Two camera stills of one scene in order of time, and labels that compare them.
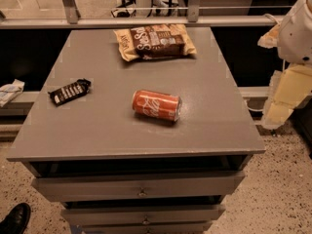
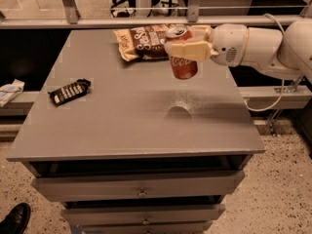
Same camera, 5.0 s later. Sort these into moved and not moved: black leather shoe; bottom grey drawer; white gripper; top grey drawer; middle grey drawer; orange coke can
Moved: orange coke can; white gripper
Not moved: middle grey drawer; bottom grey drawer; black leather shoe; top grey drawer
